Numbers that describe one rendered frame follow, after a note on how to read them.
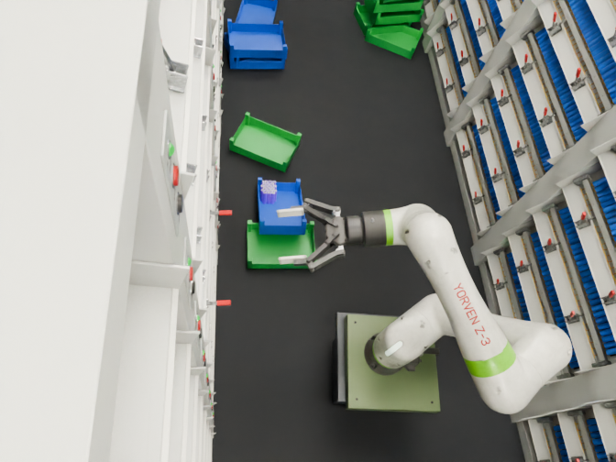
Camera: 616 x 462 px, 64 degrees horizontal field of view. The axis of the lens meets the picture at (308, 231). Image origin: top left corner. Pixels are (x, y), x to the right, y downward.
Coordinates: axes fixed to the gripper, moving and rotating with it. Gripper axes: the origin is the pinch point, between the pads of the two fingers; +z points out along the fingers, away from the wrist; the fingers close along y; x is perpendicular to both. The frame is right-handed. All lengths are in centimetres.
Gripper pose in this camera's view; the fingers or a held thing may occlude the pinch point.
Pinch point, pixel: (282, 236)
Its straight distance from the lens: 127.1
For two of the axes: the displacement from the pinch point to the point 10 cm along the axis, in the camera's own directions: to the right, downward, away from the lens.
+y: -0.6, -8.9, 4.6
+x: -0.6, -4.5, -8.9
